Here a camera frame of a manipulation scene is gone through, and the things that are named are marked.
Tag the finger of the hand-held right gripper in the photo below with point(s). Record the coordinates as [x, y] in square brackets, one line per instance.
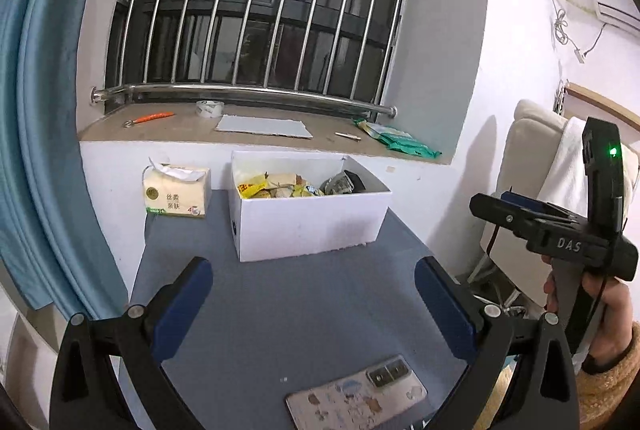
[500, 215]
[525, 202]

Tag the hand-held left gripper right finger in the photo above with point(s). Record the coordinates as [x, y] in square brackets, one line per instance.
[445, 305]

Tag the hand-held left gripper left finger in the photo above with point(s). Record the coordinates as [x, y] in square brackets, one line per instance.
[182, 305]

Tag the yellow snack packet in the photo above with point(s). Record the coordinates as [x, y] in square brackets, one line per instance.
[252, 187]

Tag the dark snack packet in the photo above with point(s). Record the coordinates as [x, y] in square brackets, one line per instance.
[357, 182]

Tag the white cardboard box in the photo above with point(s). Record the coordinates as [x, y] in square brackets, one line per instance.
[310, 230]

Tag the silver grey snack packet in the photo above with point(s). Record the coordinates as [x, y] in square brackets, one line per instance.
[335, 185]

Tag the person's right forearm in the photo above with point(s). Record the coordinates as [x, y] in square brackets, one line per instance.
[615, 395]

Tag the person's right hand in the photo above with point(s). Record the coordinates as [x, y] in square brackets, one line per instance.
[612, 320]

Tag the cream chair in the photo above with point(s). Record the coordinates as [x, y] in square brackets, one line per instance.
[525, 170]

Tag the white towel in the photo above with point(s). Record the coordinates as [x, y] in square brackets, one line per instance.
[565, 170]

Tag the tissue paper pack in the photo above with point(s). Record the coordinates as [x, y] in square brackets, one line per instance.
[175, 192]

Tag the green plastic bags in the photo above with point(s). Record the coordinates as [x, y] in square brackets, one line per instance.
[405, 142]

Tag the phone with patterned case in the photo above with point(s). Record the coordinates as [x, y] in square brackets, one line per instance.
[355, 397]

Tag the white power strip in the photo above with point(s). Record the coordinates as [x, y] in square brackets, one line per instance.
[580, 56]

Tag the white furniture panel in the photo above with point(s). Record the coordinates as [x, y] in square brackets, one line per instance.
[30, 370]

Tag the white air conditioner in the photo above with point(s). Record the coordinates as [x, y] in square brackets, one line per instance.
[615, 7]

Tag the grey flat sheet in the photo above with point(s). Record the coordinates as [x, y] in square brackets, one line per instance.
[265, 127]

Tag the clear tape roll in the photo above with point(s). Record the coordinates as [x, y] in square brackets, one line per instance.
[209, 109]

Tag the blue curtain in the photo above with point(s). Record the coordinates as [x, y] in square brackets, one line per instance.
[45, 150]

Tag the steel window grille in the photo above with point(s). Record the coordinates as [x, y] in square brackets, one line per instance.
[250, 90]

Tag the wooden bed frame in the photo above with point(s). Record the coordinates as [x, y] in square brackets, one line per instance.
[600, 97]

